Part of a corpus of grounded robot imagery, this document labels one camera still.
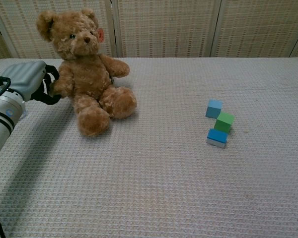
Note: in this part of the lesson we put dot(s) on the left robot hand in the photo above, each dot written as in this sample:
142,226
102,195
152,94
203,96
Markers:
31,80

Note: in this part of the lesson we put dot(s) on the brown plush teddy bear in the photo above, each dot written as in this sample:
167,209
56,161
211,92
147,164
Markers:
89,74

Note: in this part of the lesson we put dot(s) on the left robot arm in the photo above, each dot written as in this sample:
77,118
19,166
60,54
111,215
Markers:
3,119

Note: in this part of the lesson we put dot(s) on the white woven tablecloth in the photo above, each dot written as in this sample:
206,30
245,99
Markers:
149,148

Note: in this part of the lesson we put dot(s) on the bamboo folding screen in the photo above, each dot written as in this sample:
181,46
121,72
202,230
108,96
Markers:
164,27

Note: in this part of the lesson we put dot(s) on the light blue cube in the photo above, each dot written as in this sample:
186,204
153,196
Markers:
214,108

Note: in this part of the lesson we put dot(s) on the blue and white block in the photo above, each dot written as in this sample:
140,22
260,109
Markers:
217,138

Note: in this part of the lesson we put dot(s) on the green cube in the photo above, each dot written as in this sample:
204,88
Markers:
224,122

